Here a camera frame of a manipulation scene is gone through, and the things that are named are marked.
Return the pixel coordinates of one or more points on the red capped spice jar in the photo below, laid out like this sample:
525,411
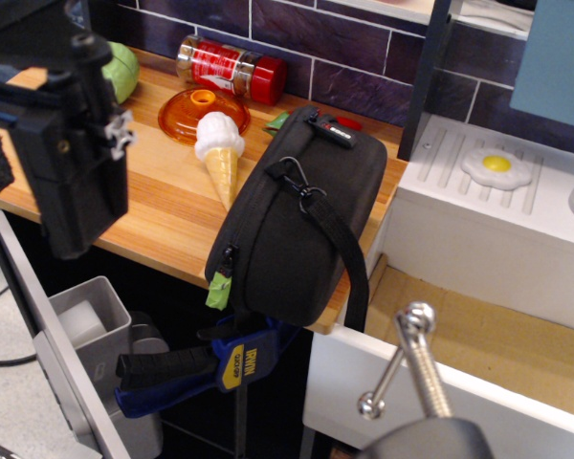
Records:
223,67

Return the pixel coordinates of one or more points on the blue Irwin bar clamp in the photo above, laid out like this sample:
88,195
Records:
237,351

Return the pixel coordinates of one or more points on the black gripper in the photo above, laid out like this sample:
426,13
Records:
71,143

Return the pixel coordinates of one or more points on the green taped zipper pull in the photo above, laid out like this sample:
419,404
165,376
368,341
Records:
221,282

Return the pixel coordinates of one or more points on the white drawer front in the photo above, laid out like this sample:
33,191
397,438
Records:
346,364

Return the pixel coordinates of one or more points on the white toy sink unit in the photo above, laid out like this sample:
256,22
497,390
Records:
512,248

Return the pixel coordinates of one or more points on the grey plastic bin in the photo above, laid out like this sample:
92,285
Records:
82,331

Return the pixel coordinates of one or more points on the toy ice cream cone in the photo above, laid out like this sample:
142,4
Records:
219,146

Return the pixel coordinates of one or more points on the toy fried egg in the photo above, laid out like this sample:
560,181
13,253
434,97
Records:
496,168

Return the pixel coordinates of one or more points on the black zipper bag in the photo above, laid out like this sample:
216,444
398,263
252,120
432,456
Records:
297,221

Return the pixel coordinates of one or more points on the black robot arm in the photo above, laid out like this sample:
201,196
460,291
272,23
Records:
33,34

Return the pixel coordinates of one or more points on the orange transparent pot lid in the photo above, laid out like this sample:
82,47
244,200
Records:
178,118

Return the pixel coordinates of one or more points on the green toy cabbage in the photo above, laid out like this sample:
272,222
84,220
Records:
122,71

